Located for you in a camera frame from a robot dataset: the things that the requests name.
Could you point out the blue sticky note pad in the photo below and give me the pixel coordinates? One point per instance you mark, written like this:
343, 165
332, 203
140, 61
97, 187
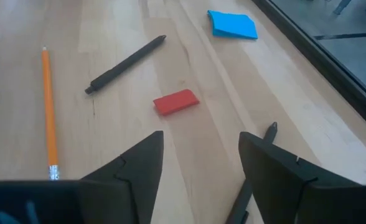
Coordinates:
232, 25

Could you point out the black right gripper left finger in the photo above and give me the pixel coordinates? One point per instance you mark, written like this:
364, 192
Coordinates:
139, 174

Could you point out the red eraser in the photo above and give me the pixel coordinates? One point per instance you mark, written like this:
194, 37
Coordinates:
175, 102

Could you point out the black pen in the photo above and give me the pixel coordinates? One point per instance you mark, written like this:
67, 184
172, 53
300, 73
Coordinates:
270, 132
124, 65

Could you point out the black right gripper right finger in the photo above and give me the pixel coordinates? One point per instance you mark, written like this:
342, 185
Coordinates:
273, 180

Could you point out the black table frame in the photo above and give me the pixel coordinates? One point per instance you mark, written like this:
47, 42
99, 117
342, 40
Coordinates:
326, 62

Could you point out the orange pencil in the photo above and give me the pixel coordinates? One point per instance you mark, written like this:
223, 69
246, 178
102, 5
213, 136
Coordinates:
49, 115

